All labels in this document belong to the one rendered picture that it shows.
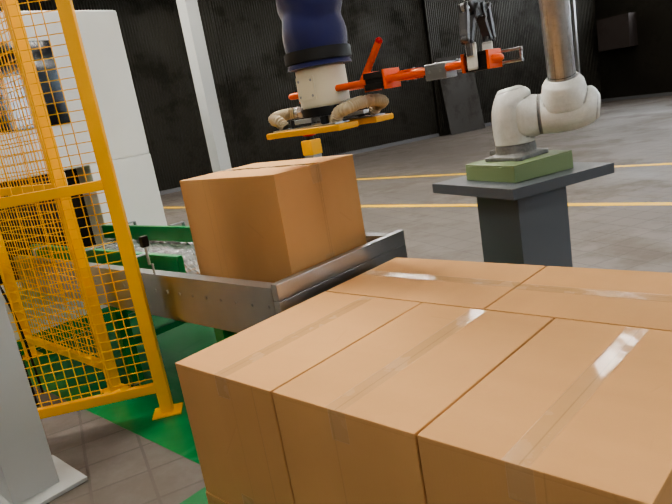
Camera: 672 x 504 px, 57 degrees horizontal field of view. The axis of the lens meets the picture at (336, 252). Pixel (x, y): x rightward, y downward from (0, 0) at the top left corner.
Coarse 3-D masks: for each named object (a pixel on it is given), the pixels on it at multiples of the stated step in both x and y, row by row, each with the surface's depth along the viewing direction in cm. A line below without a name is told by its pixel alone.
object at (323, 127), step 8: (320, 120) 200; (328, 120) 199; (296, 128) 205; (304, 128) 202; (312, 128) 198; (320, 128) 196; (328, 128) 193; (336, 128) 191; (344, 128) 192; (272, 136) 211; (280, 136) 208; (288, 136) 206
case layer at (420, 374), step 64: (320, 320) 179; (384, 320) 171; (448, 320) 163; (512, 320) 155; (576, 320) 149; (640, 320) 142; (192, 384) 163; (256, 384) 144; (320, 384) 138; (384, 384) 133; (448, 384) 128; (512, 384) 123; (576, 384) 119; (640, 384) 115; (256, 448) 150; (320, 448) 132; (384, 448) 118; (448, 448) 107; (512, 448) 102; (576, 448) 99; (640, 448) 97
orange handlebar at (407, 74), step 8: (496, 56) 164; (448, 64) 173; (456, 64) 171; (400, 72) 184; (408, 72) 182; (416, 72) 180; (424, 72) 178; (360, 80) 195; (392, 80) 187; (400, 80) 184; (408, 80) 186; (336, 88) 201; (344, 88) 199; (352, 88) 198; (360, 88) 228; (288, 96) 218; (296, 96) 214
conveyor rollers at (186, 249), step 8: (112, 240) 391; (136, 240) 374; (152, 240) 363; (96, 248) 374; (112, 248) 363; (136, 248) 346; (152, 248) 342; (160, 248) 336; (168, 248) 330; (176, 248) 332; (184, 248) 325; (192, 248) 319; (184, 256) 305; (192, 256) 299; (184, 264) 285; (192, 264) 287; (192, 272) 267
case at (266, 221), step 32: (288, 160) 256; (320, 160) 230; (352, 160) 234; (192, 192) 245; (224, 192) 230; (256, 192) 216; (288, 192) 212; (320, 192) 223; (352, 192) 235; (192, 224) 252; (224, 224) 236; (256, 224) 221; (288, 224) 213; (320, 224) 224; (352, 224) 236; (224, 256) 242; (256, 256) 227; (288, 256) 214; (320, 256) 224
